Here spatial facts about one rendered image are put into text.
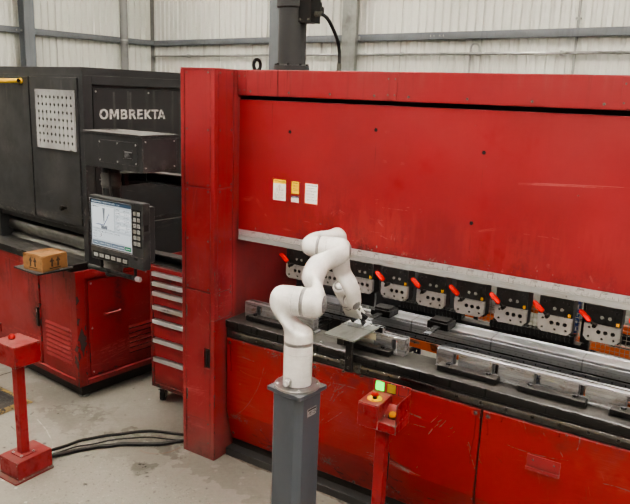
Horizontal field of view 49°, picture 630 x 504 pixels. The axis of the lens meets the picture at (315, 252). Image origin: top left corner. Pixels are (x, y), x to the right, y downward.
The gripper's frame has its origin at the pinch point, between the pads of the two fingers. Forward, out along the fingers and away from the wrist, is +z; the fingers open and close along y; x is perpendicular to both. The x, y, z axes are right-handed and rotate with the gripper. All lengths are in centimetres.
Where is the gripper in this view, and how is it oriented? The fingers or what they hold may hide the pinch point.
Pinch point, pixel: (358, 320)
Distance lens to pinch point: 364.0
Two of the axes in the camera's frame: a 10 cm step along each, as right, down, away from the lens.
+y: -8.3, -1.5, 5.3
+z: 3.3, 6.3, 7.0
